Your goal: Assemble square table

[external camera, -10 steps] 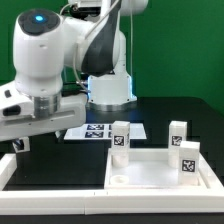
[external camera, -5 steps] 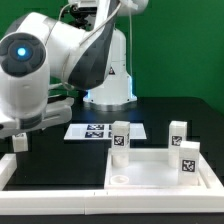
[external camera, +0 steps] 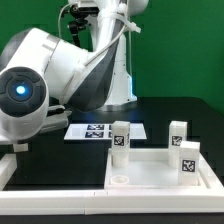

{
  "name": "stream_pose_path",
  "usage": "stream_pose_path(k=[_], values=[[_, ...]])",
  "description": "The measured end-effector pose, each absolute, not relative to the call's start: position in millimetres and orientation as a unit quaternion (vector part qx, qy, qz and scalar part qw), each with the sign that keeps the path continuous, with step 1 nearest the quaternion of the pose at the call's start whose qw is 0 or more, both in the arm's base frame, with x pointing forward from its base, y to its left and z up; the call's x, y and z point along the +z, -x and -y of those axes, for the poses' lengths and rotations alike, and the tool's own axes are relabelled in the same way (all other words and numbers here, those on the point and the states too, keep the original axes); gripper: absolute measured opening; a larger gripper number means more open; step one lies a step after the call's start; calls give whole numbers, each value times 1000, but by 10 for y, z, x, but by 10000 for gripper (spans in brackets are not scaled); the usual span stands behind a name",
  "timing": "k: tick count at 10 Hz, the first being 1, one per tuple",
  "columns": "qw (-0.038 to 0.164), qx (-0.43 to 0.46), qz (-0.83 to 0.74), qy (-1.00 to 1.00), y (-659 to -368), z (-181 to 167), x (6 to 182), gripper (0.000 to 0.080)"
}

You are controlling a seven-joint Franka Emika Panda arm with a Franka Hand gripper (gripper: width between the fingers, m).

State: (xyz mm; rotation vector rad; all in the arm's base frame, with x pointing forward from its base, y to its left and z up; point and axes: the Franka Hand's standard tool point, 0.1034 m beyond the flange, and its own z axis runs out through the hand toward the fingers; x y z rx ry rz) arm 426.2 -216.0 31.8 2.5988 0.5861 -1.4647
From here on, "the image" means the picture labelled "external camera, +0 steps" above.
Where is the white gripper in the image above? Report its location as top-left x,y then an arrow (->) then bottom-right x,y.
0,105 -> 71,145

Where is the white square tabletop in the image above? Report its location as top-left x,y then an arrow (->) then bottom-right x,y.
104,149 -> 206,189

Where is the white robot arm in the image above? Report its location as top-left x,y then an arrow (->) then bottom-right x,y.
0,0 -> 149,145

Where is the white U-shaped obstacle fence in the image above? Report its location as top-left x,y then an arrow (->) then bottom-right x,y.
0,155 -> 224,215

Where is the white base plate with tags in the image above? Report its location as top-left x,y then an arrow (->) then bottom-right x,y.
64,123 -> 146,140

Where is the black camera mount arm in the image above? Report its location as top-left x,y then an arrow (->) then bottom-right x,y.
68,6 -> 99,46

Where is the grey cable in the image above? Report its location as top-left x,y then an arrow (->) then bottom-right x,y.
57,3 -> 73,38

